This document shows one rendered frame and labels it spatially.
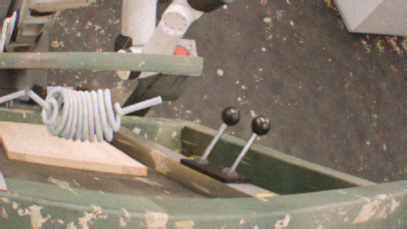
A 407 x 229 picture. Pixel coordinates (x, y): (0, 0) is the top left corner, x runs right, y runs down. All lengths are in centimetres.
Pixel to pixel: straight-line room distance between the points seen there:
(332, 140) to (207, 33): 81
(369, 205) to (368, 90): 301
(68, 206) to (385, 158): 320
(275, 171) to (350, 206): 75
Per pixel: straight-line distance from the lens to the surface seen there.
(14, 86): 279
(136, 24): 179
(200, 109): 324
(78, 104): 85
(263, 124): 136
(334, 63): 382
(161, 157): 159
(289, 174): 159
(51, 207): 72
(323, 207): 87
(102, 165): 149
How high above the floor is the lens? 263
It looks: 54 degrees down
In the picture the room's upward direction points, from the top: 45 degrees clockwise
